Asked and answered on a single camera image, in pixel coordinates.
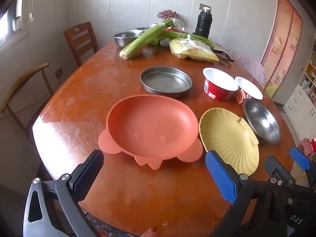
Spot large red paper bowl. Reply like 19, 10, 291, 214
202, 68, 239, 102

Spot purple cloth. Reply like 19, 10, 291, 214
227, 51, 267, 79

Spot yellow food bag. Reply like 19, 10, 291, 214
169, 38, 220, 63

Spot orange pig-shaped plate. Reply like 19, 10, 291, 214
98, 94, 203, 170

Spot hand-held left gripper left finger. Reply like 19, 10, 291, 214
23, 149, 104, 237

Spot black thermos bottle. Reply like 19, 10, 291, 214
195, 7, 213, 39

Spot pink cartoon cat wardrobe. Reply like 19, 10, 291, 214
259, 0, 304, 99

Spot black metal tongs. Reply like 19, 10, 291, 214
213, 49, 235, 62

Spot small steel bowl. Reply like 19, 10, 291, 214
242, 100, 282, 145

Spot white shelf cabinet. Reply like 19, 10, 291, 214
283, 60, 316, 135

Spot round metal pan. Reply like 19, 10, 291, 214
139, 66, 193, 99

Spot light wooden armchair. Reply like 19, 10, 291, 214
1, 63, 55, 135

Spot white wall box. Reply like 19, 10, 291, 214
12, 17, 23, 31

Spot small red paper bowl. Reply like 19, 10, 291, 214
234, 76, 263, 105

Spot large steel basin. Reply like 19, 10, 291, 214
114, 30, 145, 48

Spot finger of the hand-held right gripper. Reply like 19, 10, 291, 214
263, 156, 297, 190
289, 147, 316, 187

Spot thin green celery stalks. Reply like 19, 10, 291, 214
150, 28, 214, 48

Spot brown wooden chair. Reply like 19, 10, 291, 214
63, 22, 98, 67

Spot yellow shell-shaped plate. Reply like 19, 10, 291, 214
199, 107, 260, 174

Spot window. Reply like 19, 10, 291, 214
0, 0, 25, 45

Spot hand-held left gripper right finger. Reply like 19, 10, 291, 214
205, 150, 274, 237

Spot pink stool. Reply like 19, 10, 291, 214
299, 138, 313, 156

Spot pale celery bunch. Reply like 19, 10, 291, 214
119, 18, 174, 60

